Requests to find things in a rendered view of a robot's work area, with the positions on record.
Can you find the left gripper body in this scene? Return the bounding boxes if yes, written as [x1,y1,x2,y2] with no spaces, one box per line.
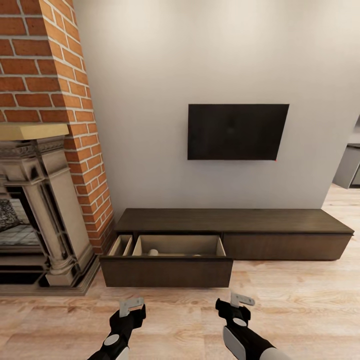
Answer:
[110,309,143,336]

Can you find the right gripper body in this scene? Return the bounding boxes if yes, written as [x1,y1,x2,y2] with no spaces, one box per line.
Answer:
[218,300,250,323]

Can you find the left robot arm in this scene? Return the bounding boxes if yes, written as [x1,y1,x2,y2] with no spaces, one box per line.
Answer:
[87,297,146,360]

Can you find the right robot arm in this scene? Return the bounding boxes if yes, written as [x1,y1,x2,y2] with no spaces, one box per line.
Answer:
[215,292,292,360]

